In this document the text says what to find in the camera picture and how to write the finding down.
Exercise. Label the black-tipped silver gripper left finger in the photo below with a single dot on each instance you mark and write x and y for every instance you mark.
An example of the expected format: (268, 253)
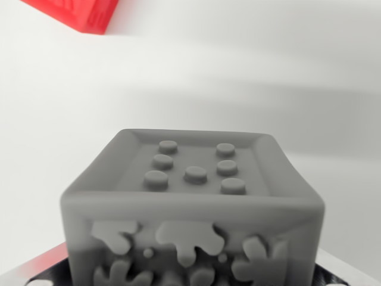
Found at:
(44, 269)

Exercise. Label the black-tipped silver gripper right finger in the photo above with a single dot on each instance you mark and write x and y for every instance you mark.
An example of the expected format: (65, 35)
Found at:
(333, 272)

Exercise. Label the grey embossed cube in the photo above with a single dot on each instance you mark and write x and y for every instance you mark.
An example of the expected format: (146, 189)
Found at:
(190, 208)

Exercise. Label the red cube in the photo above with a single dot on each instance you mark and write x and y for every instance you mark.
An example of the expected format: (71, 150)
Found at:
(80, 13)

